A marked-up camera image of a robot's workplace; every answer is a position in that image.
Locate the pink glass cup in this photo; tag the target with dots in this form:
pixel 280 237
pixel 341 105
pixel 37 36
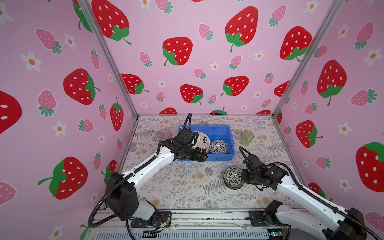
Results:
pixel 164 134

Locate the pink floral bowl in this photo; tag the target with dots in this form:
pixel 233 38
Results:
pixel 233 178

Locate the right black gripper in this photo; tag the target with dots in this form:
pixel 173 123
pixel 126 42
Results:
pixel 244 171

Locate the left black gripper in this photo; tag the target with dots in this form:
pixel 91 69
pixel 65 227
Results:
pixel 196 157

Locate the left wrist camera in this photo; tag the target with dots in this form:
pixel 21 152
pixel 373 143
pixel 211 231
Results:
pixel 187 137

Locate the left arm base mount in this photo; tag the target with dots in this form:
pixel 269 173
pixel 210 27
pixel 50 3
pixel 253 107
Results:
pixel 160 219

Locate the cream floral plate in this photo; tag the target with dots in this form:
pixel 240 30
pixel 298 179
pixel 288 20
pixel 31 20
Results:
pixel 203 142

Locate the green glass cup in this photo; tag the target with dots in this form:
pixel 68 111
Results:
pixel 246 138

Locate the blue plastic bin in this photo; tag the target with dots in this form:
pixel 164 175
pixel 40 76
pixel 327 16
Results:
pixel 218 133

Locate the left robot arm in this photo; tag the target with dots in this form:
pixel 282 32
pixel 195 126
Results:
pixel 121 194

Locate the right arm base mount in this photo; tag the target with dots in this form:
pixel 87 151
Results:
pixel 262 219

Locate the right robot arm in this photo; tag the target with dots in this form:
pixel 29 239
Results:
pixel 326 221

